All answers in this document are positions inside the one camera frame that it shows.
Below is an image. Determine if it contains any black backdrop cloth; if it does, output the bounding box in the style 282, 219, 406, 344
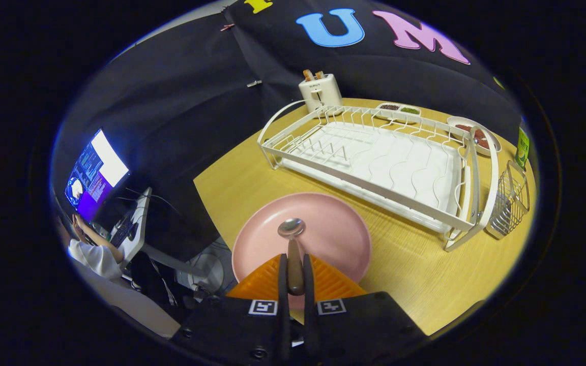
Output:
51, 0, 525, 262

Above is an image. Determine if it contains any black keyboard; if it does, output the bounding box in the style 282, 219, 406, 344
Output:
110, 216, 138, 250

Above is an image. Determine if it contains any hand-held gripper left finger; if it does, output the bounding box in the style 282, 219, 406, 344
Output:
170, 254, 291, 366

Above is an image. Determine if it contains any lit computer monitor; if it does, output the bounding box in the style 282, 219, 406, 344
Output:
64, 128, 131, 223

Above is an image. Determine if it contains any pink round plate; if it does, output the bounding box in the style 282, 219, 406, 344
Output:
231, 192, 372, 312

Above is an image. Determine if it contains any white divided dish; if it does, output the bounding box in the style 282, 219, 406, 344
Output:
376, 103, 422, 125

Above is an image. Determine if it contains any metal wire basket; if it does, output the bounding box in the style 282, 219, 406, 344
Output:
485, 161, 531, 240

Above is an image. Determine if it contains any green label plastic bottle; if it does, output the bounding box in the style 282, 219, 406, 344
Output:
515, 119, 531, 171

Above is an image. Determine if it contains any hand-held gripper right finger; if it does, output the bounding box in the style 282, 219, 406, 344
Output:
302, 253, 428, 362

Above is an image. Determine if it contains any white oval plate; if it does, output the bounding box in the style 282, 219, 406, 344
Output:
447, 116, 502, 156

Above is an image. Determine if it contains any white wire dish rack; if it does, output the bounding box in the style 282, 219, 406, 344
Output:
257, 100, 500, 252

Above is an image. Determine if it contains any wooden handle metal spoon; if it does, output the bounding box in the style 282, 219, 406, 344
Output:
278, 218, 306, 296

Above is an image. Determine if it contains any white toaster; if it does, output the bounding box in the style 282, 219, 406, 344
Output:
299, 73, 344, 113

